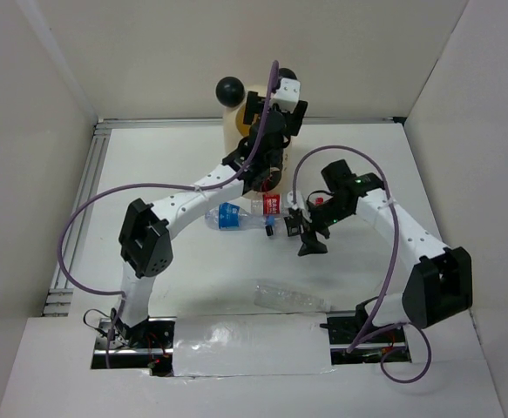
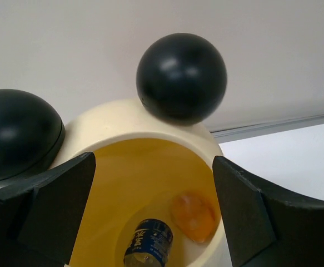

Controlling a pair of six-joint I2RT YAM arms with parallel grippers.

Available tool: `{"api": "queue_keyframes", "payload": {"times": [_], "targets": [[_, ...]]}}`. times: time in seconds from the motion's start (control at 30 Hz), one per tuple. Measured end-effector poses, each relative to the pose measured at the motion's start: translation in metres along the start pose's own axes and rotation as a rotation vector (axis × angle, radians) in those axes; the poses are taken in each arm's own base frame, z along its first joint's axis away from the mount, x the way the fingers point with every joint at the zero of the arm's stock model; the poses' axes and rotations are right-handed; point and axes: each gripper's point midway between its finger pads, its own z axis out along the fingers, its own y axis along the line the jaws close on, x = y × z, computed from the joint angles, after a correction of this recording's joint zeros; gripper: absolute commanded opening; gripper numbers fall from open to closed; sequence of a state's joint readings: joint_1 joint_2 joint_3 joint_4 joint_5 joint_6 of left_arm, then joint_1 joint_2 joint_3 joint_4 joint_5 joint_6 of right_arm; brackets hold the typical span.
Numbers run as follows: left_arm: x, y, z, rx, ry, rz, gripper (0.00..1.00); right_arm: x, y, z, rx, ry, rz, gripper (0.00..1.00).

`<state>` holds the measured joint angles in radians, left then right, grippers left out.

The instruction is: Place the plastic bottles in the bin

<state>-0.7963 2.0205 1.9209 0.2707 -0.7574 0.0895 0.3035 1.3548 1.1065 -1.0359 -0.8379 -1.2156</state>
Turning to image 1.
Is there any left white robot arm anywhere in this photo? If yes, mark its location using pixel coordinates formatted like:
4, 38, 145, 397
111, 92, 308, 347

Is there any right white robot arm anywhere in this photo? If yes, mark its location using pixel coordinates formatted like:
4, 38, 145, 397
287, 160, 472, 341

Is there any cream bin with black ears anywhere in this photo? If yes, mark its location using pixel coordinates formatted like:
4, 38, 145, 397
215, 76, 289, 199

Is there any black label black cap bottle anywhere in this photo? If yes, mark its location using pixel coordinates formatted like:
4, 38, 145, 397
265, 216, 300, 239

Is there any red label clear bottle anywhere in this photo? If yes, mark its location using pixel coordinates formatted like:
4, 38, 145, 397
250, 192, 327, 216

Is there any blue label crushed bottle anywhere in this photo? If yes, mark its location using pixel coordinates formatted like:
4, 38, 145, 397
204, 202, 276, 231

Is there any clear unlabelled plastic bottle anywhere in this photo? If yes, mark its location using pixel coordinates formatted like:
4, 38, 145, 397
254, 281, 335, 313

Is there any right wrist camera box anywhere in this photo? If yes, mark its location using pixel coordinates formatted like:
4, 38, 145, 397
288, 192, 309, 219

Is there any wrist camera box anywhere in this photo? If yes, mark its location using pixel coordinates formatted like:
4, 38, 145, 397
288, 192, 309, 219
272, 78, 301, 112

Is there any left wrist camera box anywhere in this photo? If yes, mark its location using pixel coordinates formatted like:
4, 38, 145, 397
272, 78, 301, 112

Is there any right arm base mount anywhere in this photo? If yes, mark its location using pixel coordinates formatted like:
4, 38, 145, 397
319, 303, 411, 366

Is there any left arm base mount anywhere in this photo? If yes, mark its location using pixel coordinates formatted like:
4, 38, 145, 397
82, 308, 175, 377

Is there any aluminium frame rail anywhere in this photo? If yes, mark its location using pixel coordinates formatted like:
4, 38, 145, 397
41, 120, 112, 318

